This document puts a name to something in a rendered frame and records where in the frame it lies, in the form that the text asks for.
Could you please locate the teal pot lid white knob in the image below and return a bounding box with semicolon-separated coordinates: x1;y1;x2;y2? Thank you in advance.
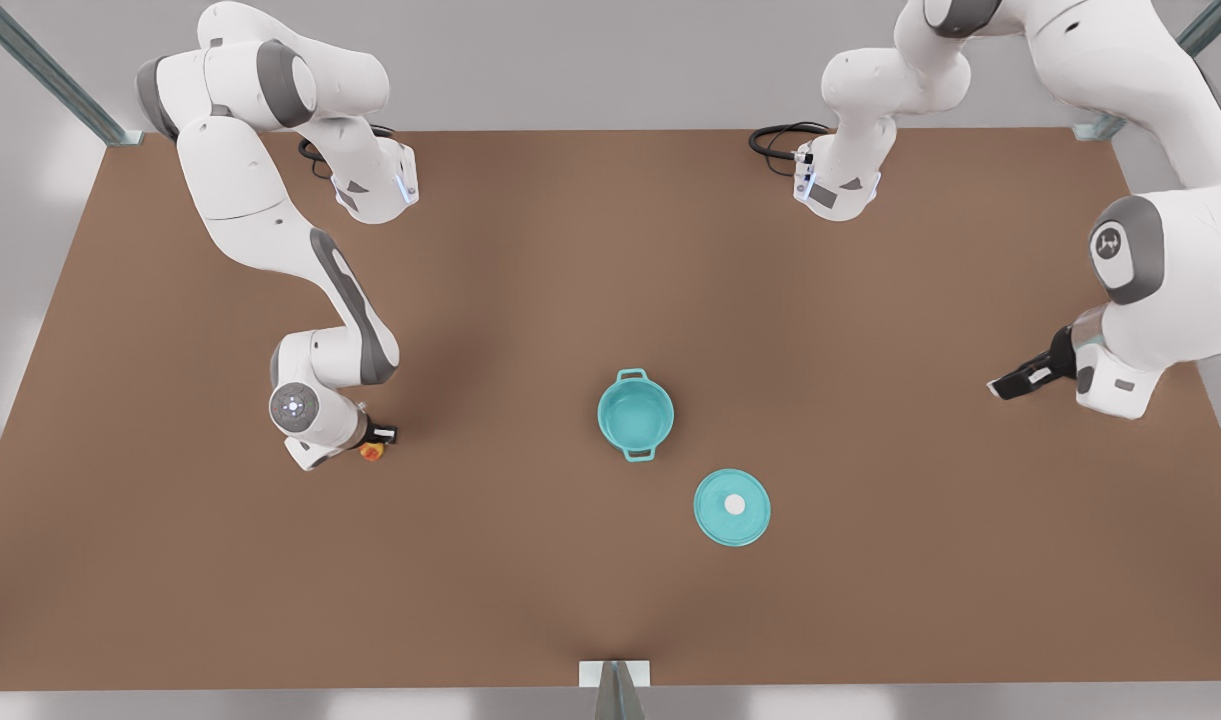
693;468;772;548

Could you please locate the teal pot with handles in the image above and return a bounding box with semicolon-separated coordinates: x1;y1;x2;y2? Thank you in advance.
597;368;675;463

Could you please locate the black cable loop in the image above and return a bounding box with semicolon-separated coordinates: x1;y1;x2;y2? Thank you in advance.
298;124;397;182
749;122;833;178

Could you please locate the silver frame post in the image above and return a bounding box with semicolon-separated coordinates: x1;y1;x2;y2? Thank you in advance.
1074;0;1221;142
0;0;143;147
579;660;651;720

